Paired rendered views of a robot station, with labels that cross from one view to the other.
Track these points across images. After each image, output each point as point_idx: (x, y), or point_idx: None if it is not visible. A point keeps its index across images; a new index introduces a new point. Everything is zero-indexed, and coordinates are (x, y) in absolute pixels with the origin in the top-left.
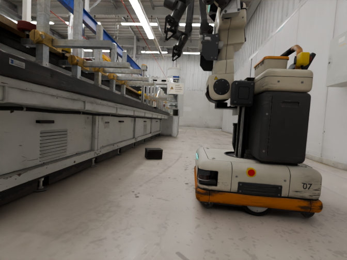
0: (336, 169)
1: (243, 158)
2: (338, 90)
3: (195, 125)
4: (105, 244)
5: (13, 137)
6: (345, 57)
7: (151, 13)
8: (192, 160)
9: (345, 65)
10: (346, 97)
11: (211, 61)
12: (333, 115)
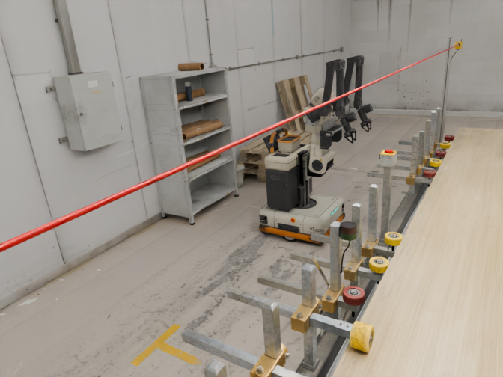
0: (111, 251)
1: (311, 198)
2: (60, 153)
3: None
4: (389, 214)
5: None
6: (106, 111)
7: None
8: (287, 292)
9: (110, 121)
10: (77, 162)
11: (321, 141)
12: (64, 194)
